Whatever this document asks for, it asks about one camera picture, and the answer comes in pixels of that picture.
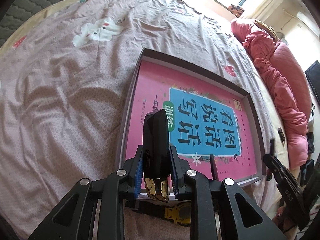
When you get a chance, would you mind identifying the black and yellow wristwatch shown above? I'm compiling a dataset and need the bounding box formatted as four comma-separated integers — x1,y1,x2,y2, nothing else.
163,153,220,227

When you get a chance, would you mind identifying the red and black lighter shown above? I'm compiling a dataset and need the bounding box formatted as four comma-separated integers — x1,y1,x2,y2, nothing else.
263,139,276,181

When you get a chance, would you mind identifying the pink and blue book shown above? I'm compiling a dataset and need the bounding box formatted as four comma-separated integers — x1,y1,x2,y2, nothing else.
125,60,258,198

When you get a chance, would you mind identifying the grey cardboard box tray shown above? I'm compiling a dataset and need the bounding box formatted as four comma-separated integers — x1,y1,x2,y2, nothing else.
117,48,266,201

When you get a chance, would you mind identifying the red pink quilt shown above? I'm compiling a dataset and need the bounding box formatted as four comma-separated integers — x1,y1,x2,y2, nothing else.
231,18,311,170

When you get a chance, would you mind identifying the black television screen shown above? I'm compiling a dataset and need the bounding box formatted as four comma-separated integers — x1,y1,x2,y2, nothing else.
305,60,320,103

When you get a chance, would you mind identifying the pink patterned bed sheet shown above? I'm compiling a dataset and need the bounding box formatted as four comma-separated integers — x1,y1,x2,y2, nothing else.
1,0,283,239

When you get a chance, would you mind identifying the white air conditioner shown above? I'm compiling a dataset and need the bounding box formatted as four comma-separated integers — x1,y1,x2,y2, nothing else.
297,11,319,36

